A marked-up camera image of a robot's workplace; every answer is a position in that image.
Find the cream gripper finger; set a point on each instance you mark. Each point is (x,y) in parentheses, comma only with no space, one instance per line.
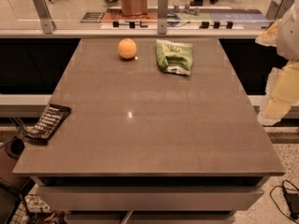
(281,92)
(268,37)

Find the green jalapeno chip bag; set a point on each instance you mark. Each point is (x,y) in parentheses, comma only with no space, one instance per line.
(174,58)

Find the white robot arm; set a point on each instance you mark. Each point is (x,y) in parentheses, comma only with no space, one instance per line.
(288,35)

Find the black rxbar chocolate bar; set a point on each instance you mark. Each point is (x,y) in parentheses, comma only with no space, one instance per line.
(49,122)

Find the orange fruit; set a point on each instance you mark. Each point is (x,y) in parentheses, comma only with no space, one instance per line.
(127,48)

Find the grey table drawer cabinet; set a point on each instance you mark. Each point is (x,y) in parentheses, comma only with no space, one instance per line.
(150,205)

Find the black round cup holder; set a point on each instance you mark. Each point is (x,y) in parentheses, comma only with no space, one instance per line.
(14,147)

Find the right metal glass post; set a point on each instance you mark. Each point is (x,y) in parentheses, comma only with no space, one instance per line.
(277,9)

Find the metal glass post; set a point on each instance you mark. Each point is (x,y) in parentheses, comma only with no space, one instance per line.
(162,17)
(277,9)
(47,24)

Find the black power adapter with cable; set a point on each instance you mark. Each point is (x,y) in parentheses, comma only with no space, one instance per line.
(291,197)

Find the middle metal glass post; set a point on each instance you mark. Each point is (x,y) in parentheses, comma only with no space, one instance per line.
(162,17)

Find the left metal glass post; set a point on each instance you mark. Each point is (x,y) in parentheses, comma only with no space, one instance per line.
(47,24)

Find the wire basket with snacks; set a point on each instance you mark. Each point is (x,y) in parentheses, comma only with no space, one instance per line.
(33,210)

